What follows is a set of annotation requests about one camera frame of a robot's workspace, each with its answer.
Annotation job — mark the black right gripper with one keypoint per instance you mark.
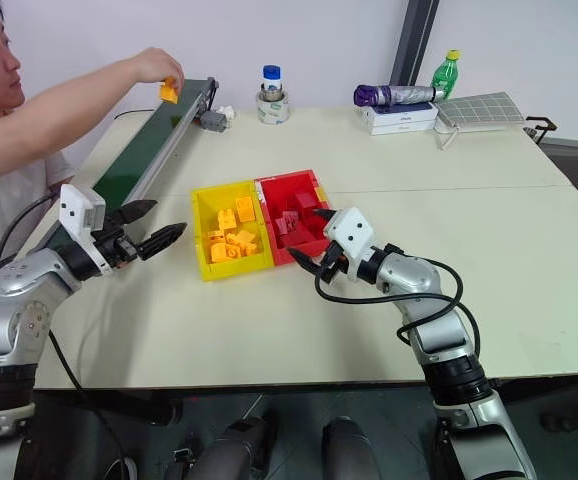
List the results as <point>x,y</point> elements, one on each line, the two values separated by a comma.
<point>334,260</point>

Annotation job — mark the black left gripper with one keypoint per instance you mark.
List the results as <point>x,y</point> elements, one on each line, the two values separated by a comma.
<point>118,245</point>

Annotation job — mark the yellow plastic building block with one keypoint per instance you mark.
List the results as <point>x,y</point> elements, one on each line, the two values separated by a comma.
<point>227,220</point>
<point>248,242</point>
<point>169,92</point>
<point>216,235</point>
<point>219,252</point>
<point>245,209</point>

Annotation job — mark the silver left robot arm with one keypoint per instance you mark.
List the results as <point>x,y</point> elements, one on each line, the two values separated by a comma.
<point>14,295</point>

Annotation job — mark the person's right forearm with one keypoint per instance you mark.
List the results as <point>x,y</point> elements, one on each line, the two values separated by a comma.
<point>69,110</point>

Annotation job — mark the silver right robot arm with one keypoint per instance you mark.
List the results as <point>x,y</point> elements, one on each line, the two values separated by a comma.
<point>449,345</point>

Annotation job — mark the green conveyor belt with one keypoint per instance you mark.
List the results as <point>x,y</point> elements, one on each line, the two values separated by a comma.
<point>139,150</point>

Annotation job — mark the person's right hand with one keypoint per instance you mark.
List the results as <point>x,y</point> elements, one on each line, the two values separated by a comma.
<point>159,65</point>

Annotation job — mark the red plastic building block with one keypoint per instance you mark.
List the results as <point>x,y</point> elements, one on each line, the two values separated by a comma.
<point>306,237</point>
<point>289,222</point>
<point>305,200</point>

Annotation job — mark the red plastic bin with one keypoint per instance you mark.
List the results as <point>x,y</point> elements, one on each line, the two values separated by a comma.
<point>274,192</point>

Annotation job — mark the yellow plastic bin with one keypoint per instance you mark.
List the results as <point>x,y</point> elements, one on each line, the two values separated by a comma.
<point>234,272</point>

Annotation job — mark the white tape roll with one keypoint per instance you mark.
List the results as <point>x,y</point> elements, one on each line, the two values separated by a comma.
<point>273,112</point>

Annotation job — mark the crumpled white tissue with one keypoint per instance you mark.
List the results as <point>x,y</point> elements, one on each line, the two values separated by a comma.
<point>226,112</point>

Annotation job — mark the white flat carton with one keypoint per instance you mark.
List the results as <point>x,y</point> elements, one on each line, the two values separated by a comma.
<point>404,128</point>
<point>399,112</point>

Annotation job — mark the white bottle with blue cap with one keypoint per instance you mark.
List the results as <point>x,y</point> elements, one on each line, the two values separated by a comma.
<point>271,77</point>

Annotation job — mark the folded purple grey umbrella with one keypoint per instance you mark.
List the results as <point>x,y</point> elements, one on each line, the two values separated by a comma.
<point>399,94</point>

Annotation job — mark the green bottle with yellow cap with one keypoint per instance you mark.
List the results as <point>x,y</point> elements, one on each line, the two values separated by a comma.
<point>445,75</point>

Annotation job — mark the grey grid pattern mat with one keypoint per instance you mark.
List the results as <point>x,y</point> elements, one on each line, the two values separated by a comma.
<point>484,107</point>

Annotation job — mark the dark rounded shape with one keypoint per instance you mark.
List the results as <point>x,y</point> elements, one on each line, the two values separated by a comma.
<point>344,450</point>
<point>234,450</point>

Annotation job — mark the grey pillar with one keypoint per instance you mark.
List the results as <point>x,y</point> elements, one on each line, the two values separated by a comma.
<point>411,40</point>

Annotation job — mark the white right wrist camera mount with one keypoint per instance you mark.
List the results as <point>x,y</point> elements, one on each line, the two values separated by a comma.
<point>351,235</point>

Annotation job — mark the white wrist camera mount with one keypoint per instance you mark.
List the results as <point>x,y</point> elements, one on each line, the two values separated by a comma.
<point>351,235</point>
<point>75,205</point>

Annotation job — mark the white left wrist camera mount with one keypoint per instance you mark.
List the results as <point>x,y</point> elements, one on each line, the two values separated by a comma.
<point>75,205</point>

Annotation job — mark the black metal frame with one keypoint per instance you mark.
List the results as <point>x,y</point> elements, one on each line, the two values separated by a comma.
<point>544,125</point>

